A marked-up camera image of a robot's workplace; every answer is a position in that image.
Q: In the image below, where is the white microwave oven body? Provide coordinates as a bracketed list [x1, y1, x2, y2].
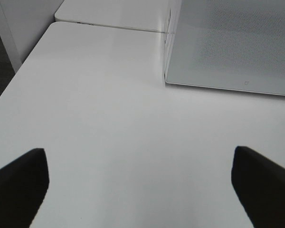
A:
[161, 0, 182, 86]

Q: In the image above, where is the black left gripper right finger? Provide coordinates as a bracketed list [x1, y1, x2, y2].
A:
[231, 146, 285, 228]

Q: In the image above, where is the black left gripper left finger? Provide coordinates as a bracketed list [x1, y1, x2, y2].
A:
[0, 148, 49, 228]

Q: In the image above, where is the white microwave door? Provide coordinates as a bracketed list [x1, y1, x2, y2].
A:
[165, 0, 285, 96]

